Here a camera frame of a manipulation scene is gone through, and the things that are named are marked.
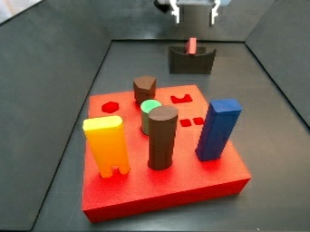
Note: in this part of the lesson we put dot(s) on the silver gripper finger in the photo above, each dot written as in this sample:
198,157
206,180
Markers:
175,10

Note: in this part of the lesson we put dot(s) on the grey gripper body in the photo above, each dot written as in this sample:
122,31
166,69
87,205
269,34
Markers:
168,5

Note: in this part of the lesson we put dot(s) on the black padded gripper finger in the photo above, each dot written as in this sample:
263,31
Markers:
214,11

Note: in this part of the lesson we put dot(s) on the red double-square block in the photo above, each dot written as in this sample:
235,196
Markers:
191,46

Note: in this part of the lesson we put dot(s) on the red foam shape board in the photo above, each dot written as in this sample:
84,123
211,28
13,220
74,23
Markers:
146,189

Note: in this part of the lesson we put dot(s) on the black curved holder stand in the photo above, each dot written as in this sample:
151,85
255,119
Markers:
190,63

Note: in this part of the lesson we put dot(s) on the brown pentagon block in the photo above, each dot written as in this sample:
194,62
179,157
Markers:
144,88

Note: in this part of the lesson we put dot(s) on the green cylinder peg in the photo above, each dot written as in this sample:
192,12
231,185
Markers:
147,106

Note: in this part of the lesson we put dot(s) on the blue rectangular block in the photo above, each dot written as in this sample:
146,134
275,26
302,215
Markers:
219,123

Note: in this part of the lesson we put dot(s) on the brown tall cylinder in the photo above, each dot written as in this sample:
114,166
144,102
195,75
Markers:
162,126

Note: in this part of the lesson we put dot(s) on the yellow arch block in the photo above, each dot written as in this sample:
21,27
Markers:
104,135

